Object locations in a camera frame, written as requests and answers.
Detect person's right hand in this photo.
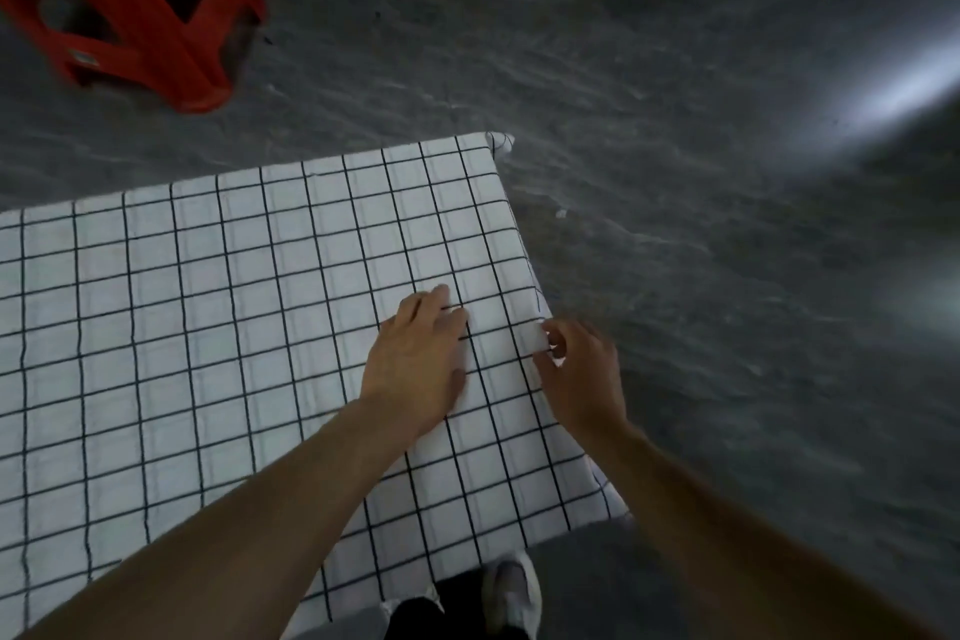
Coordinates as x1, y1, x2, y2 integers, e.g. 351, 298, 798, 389
530, 316, 630, 442

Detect person's left hand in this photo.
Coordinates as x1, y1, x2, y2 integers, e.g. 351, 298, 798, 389
359, 284, 472, 450

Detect red plastic stool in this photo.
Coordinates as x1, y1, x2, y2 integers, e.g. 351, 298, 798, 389
0, 0, 268, 114

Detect person's right forearm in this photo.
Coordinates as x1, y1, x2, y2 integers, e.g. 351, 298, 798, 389
577, 421, 939, 640

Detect person's left forearm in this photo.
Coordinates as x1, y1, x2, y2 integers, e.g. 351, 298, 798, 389
22, 395, 421, 640

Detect person's right white shoe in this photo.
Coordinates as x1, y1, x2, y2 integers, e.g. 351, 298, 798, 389
479, 550, 543, 640

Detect person's white shoe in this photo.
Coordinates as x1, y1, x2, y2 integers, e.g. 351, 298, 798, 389
378, 583, 444, 622
479, 550, 543, 640

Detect person's left white shoe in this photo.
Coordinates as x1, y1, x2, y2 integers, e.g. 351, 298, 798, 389
378, 583, 444, 622

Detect person's black trousers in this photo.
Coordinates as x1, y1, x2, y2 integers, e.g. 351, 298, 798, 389
382, 568, 530, 640

